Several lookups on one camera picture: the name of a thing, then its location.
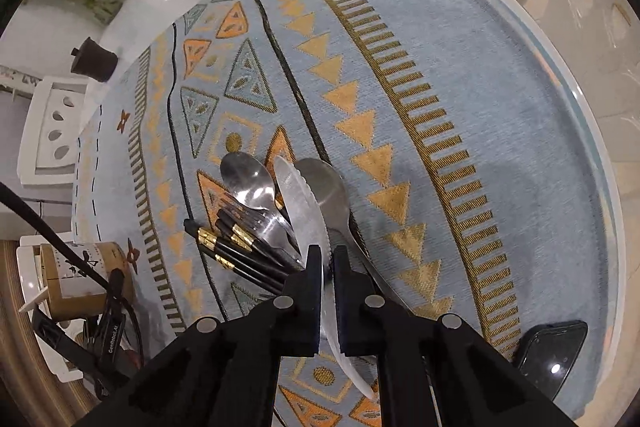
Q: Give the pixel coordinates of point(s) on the dark brown lidded cup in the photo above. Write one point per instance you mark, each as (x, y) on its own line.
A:
(95, 59)

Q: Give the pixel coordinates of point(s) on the black phone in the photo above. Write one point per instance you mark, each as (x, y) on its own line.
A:
(550, 357)

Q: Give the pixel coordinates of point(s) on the bundle of black chopsticks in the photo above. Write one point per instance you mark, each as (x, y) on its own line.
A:
(206, 237)

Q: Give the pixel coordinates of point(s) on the blue patterned table mat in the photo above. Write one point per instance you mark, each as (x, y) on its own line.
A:
(450, 57)

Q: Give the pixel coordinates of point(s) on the white corner shelf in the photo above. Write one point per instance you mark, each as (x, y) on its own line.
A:
(15, 79)

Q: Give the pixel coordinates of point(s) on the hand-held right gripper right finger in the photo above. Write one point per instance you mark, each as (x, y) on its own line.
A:
(341, 307)

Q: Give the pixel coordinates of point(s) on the metal fork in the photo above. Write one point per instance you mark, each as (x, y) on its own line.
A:
(272, 232)

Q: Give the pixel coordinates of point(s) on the brown cylindrical utensil holder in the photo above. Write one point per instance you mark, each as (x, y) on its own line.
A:
(70, 302)

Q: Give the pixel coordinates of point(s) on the metal spoon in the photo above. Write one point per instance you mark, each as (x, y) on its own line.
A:
(325, 192)
(247, 182)

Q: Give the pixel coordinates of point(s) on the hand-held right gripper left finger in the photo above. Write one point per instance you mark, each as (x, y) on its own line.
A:
(312, 302)

